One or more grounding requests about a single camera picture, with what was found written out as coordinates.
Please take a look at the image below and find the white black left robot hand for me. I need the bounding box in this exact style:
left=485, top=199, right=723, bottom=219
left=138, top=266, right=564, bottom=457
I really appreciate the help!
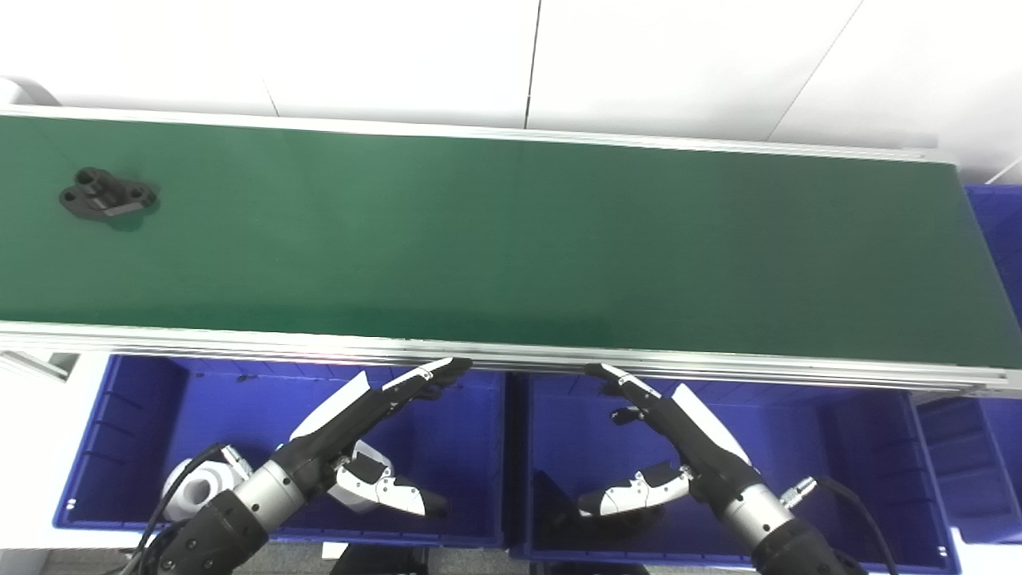
left=271, top=357, right=473, bottom=518

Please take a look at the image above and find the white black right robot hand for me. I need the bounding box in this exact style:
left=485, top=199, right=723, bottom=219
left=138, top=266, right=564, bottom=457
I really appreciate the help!
left=576, top=363, right=763, bottom=518

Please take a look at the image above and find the black flange part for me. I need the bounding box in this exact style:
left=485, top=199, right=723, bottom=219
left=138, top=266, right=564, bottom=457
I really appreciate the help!
left=60, top=168, right=159, bottom=222

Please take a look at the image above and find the blue plastic bin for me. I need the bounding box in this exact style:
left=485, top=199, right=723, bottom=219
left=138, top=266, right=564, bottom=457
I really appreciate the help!
left=914, top=395, right=1022, bottom=545
left=965, top=185, right=1022, bottom=328
left=52, top=354, right=512, bottom=550
left=511, top=371, right=963, bottom=575

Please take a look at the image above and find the green conveyor belt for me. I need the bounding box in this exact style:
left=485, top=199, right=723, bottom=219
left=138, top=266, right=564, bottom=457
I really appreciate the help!
left=0, top=114, right=1022, bottom=370
left=0, top=104, right=1022, bottom=394

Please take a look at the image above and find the white cylindrical part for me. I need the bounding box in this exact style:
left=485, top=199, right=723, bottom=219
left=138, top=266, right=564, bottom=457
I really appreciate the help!
left=162, top=458, right=240, bottom=521

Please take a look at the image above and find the aluminium conveyor support leg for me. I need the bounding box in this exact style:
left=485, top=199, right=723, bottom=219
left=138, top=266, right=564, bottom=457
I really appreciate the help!
left=0, top=350, right=81, bottom=383

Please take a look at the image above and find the black robot body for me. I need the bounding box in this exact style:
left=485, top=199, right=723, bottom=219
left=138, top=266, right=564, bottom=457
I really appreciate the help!
left=330, top=545, right=432, bottom=575

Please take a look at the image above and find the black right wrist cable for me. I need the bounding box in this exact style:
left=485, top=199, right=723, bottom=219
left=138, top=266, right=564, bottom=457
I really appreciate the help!
left=778, top=475, right=901, bottom=575

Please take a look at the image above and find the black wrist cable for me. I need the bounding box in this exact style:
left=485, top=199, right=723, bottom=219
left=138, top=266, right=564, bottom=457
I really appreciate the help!
left=128, top=443, right=255, bottom=575
left=778, top=475, right=901, bottom=575

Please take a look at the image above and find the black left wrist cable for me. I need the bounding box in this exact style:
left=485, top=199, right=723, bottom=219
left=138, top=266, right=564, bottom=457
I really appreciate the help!
left=128, top=443, right=255, bottom=575

